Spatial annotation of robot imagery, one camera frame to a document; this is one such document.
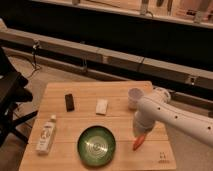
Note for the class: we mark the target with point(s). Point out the white plastic bottle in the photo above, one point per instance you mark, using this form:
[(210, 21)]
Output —
[(46, 137)]

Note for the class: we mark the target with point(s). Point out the white rectangular block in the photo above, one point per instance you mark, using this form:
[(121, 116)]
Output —
[(101, 106)]

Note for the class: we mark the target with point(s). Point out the orange carrot toy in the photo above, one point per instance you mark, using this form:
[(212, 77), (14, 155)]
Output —
[(139, 141)]

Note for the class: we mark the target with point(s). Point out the black rectangular block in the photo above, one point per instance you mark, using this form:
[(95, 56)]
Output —
[(69, 102)]

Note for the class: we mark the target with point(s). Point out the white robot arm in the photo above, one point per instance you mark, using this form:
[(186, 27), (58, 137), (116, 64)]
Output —
[(155, 106)]

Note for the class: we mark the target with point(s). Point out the black chair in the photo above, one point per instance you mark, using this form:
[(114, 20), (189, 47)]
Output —
[(12, 90)]

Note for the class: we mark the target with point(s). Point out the white plastic cup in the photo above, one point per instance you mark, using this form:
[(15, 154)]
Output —
[(134, 95)]

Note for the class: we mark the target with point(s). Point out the green ceramic bowl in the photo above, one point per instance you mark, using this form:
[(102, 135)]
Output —
[(96, 146)]

